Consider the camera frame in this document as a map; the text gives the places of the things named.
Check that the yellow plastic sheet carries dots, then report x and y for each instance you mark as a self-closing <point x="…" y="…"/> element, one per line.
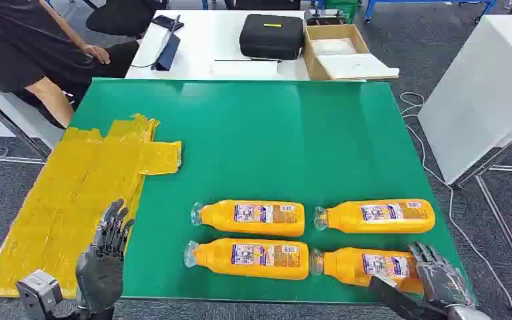
<point x="75" y="194"/>

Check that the white bench with metal legs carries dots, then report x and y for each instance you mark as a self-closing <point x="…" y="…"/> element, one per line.
<point x="13" y="119"/>

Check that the white flat sheet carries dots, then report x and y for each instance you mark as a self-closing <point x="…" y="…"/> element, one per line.
<point x="355" y="66"/>

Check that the black device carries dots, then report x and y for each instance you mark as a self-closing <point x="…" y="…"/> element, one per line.
<point x="324" y="16"/>

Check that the person's left hand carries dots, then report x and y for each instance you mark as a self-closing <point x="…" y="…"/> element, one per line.
<point x="98" y="54"/>

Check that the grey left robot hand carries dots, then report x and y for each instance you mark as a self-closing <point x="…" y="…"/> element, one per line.
<point x="101" y="278"/>

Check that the green crate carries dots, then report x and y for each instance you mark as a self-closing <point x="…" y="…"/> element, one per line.
<point x="344" y="8"/>

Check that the black zip case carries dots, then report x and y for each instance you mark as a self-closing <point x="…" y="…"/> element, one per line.
<point x="271" y="37"/>

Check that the person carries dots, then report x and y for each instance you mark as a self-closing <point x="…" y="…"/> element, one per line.
<point x="13" y="44"/>

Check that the orange drink bottle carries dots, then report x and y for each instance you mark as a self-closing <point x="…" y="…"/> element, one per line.
<point x="362" y="267"/>
<point x="251" y="258"/>
<point x="379" y="216"/>
<point x="256" y="218"/>

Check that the white desk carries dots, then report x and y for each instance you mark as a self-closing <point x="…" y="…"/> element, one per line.
<point x="207" y="44"/>

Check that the white side table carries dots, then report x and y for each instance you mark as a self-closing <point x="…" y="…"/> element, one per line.
<point x="477" y="88"/>

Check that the green table mat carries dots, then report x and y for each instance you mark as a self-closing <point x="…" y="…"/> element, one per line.
<point x="282" y="146"/>

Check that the white foam pad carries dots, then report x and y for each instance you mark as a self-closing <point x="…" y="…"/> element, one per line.
<point x="333" y="46"/>

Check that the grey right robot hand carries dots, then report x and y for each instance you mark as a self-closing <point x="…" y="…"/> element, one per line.
<point x="441" y="278"/>

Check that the cardboard box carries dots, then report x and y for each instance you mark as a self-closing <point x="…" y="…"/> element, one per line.
<point x="315" y="62"/>

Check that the black tablet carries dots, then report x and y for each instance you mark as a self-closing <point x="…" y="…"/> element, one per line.
<point x="167" y="53"/>

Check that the black office chair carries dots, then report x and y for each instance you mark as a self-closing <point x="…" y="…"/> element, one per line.
<point x="121" y="17"/>

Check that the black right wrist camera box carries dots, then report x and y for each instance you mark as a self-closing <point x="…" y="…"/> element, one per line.
<point x="397" y="300"/>

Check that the black smartphone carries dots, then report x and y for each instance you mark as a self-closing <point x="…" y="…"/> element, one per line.
<point x="166" y="22"/>

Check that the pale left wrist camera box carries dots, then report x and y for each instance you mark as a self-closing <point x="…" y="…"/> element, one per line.
<point x="39" y="293"/>

